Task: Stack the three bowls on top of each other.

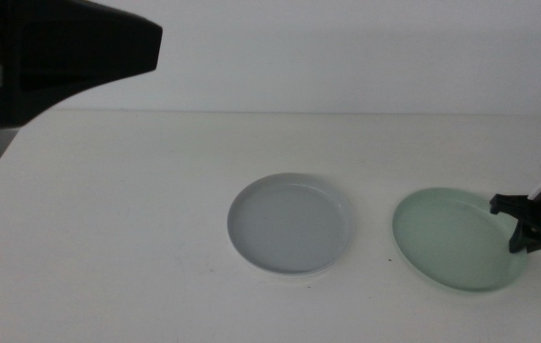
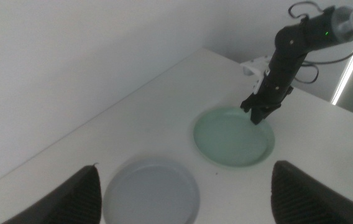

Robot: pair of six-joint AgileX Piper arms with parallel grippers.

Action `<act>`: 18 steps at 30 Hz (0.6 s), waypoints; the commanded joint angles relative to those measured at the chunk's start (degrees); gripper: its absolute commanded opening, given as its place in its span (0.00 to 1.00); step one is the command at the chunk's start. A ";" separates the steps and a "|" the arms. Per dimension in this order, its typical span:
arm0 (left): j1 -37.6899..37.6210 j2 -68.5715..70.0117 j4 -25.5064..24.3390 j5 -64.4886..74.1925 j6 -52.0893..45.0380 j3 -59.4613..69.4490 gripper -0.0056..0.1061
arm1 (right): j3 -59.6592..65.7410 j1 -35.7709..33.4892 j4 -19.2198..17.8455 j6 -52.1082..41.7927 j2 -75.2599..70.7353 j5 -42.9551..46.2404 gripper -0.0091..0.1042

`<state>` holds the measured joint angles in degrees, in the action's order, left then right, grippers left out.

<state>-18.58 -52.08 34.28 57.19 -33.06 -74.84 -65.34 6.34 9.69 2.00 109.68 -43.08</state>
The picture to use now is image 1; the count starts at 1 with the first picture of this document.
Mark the green shallow bowl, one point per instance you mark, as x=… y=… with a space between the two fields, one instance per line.
x=446 y=238

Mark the white shallow bowl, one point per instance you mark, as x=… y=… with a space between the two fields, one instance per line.
x=294 y=275

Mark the grey shallow bowl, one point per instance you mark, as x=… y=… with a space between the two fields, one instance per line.
x=289 y=224

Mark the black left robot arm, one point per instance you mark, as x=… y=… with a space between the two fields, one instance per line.
x=61 y=47

